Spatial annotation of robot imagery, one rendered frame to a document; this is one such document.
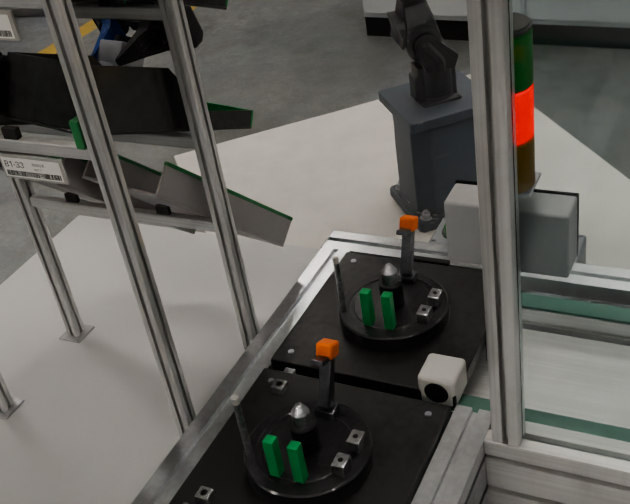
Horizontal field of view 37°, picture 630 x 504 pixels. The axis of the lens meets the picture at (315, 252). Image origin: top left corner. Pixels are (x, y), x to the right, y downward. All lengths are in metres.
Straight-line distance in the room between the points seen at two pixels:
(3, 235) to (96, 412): 2.37
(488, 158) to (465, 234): 0.12
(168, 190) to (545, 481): 0.54
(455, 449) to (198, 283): 0.63
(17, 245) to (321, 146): 1.92
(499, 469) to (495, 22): 0.52
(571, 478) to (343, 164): 0.91
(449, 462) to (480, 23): 0.48
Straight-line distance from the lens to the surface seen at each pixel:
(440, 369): 1.09
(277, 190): 1.74
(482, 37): 0.78
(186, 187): 1.15
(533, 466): 1.06
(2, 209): 3.86
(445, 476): 1.03
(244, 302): 1.24
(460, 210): 0.90
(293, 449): 0.96
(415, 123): 1.45
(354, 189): 1.70
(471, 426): 1.07
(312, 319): 1.22
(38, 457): 1.32
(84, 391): 1.39
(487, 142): 0.82
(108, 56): 1.29
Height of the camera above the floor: 1.72
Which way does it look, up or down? 34 degrees down
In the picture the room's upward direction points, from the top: 10 degrees counter-clockwise
